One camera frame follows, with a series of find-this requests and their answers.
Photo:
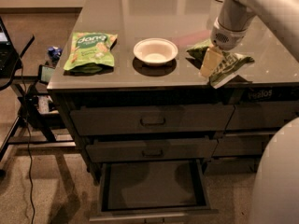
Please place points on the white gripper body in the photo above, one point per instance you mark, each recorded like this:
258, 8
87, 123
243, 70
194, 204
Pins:
226, 38

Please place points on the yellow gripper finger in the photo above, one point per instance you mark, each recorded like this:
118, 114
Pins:
212, 59

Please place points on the green jalapeno chip bag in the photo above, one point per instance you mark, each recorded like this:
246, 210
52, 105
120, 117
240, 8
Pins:
227, 69

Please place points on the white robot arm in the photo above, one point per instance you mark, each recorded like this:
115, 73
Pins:
275, 194

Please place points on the top right drawer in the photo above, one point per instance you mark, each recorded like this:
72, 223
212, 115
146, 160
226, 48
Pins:
262, 115

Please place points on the top left drawer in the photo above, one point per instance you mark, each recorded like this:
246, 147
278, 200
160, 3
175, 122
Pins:
151, 119

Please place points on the middle right drawer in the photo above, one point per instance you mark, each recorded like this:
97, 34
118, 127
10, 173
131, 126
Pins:
242, 144

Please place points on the middle left drawer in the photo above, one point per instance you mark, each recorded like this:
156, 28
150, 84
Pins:
145, 150

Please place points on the dark grey drawer cabinet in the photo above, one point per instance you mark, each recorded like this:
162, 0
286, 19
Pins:
131, 82

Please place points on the bottom right drawer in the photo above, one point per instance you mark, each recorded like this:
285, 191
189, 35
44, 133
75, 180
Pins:
232, 165

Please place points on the light green dang snack bag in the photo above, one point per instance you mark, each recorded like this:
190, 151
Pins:
90, 52

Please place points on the open bottom drawer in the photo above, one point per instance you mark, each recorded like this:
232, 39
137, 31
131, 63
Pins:
152, 192

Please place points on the white paper bowl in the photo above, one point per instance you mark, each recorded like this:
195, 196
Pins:
155, 51

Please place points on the blue small object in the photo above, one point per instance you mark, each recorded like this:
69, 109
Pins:
55, 53

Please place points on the small dark screen device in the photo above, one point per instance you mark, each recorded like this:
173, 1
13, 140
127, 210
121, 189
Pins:
45, 73

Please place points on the black side desk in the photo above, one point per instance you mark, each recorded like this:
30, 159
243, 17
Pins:
30, 126

